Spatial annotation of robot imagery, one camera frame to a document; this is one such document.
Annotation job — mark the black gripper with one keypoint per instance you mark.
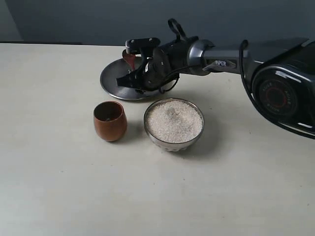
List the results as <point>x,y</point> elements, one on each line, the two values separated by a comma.
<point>155,66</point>

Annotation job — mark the dark red wooden spoon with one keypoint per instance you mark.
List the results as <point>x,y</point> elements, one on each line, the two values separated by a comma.
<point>129,59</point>

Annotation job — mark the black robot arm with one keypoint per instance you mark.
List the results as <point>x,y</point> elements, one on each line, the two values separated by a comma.
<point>278,76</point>

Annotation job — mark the glass bowl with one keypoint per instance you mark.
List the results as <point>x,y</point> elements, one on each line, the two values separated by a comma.
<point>171,146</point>

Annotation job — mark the round steel plate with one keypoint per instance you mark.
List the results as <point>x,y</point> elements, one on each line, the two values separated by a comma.
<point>117,69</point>

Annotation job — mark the brown wooden cup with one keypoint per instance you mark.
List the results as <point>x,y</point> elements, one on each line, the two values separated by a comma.
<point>110,121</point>

